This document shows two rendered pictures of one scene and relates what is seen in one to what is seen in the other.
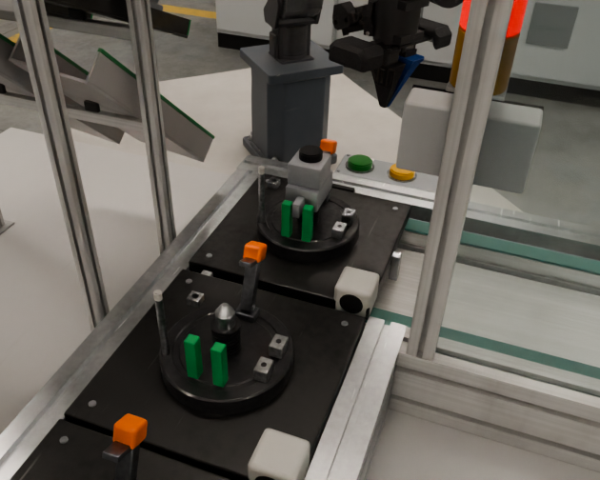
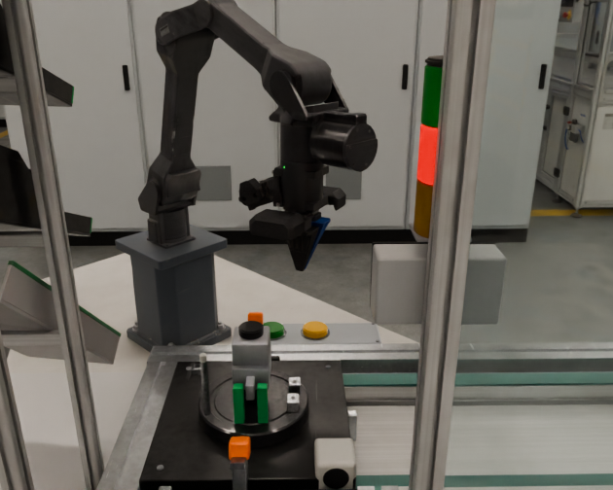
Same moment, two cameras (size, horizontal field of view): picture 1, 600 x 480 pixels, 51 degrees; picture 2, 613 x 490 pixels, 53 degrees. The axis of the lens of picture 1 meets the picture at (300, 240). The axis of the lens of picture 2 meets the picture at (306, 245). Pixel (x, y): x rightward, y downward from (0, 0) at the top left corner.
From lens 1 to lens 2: 16 cm
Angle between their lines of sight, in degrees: 23
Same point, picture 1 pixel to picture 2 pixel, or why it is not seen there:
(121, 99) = (34, 312)
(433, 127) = (409, 277)
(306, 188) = (254, 366)
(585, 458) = not seen: outside the picture
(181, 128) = (90, 332)
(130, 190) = not seen: hidden behind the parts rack
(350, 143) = (236, 313)
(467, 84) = (447, 231)
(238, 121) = (113, 314)
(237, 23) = not seen: hidden behind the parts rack
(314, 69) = (200, 247)
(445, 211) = (439, 357)
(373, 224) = (315, 387)
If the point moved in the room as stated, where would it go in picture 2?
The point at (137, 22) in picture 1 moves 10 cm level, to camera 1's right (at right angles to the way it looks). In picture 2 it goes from (53, 227) to (151, 216)
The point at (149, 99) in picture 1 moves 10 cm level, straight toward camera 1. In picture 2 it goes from (67, 306) to (95, 346)
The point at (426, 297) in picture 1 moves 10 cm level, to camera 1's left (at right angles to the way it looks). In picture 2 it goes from (428, 449) to (335, 473)
